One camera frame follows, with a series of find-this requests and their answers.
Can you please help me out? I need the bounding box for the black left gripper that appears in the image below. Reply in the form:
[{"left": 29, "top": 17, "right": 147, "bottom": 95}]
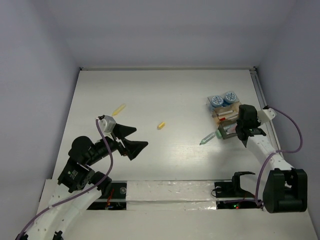
[{"left": 87, "top": 122, "right": 149, "bottom": 165}]

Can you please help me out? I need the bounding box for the yellow highlighter pen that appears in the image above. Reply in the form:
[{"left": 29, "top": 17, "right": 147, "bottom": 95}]
[{"left": 112, "top": 103, "right": 126, "bottom": 117}]

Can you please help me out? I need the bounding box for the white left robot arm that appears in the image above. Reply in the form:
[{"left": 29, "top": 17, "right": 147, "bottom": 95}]
[{"left": 16, "top": 118, "right": 149, "bottom": 240}]

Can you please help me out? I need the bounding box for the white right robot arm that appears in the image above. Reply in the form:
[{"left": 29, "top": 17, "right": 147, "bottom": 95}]
[{"left": 235, "top": 104, "right": 308, "bottom": 213}]

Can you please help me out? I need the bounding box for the compartmented organizer tray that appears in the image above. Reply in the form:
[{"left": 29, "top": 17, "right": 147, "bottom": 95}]
[{"left": 206, "top": 91, "right": 242, "bottom": 140}]

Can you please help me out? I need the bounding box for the green highlighter pen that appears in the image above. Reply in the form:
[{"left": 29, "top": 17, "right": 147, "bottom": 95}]
[{"left": 199, "top": 130, "right": 222, "bottom": 146}]

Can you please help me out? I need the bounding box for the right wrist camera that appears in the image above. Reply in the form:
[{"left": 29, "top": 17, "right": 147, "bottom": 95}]
[{"left": 257, "top": 107, "right": 277, "bottom": 124}]

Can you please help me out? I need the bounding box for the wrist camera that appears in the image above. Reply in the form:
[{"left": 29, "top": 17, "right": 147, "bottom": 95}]
[
  {"left": 257, "top": 107, "right": 277, "bottom": 124},
  {"left": 96, "top": 115, "right": 117, "bottom": 136}
]

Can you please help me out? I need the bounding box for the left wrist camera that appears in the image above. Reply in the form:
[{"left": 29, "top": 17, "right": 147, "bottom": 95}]
[{"left": 96, "top": 115, "right": 117, "bottom": 136}]

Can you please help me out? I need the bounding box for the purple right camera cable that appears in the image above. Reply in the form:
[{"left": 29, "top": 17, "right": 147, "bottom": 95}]
[{"left": 254, "top": 106, "right": 304, "bottom": 208}]

